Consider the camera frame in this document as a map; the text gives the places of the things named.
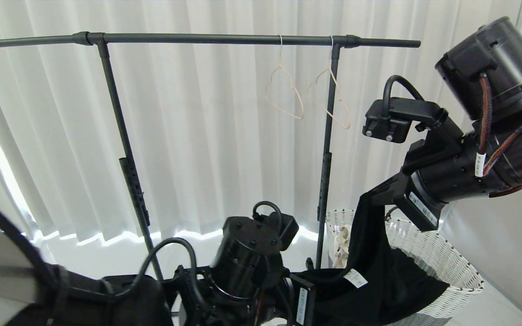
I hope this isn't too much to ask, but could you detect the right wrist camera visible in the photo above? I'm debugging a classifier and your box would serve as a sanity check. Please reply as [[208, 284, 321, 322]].
[[362, 97, 464, 151]]

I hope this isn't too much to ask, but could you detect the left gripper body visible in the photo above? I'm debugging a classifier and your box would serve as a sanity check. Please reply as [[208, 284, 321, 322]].
[[270, 272, 317, 326]]

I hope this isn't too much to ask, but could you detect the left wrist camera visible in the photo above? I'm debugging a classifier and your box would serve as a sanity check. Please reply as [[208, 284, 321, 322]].
[[267, 211, 299, 252]]

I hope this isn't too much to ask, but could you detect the black cable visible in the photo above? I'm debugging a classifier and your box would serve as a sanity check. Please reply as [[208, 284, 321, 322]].
[[107, 237, 198, 300], [252, 201, 284, 223], [381, 75, 425, 119]]

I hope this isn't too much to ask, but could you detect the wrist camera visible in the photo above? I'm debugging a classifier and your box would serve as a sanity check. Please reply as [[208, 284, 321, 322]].
[[267, 211, 299, 252], [362, 97, 464, 151]]

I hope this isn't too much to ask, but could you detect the black clothes rack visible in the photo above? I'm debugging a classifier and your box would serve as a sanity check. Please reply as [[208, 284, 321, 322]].
[[0, 31, 421, 282]]

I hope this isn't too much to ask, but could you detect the white curtain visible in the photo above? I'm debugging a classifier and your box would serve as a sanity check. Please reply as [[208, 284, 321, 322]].
[[0, 0, 522, 247]]

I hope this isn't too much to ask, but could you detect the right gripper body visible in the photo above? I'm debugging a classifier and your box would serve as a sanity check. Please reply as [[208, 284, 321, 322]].
[[369, 135, 493, 232]]

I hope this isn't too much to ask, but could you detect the black garment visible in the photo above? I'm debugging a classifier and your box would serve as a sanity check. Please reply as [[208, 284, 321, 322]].
[[288, 190, 450, 326]]

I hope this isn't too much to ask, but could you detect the white laundry basket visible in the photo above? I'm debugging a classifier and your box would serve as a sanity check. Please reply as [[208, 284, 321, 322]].
[[325, 209, 485, 326]]

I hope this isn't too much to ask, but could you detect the cream printed garment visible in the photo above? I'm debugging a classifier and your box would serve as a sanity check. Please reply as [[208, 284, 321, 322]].
[[331, 225, 353, 269]]

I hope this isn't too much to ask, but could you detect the pink clothes hanger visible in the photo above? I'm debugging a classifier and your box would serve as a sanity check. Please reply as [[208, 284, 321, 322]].
[[265, 35, 305, 120], [307, 36, 351, 130]]

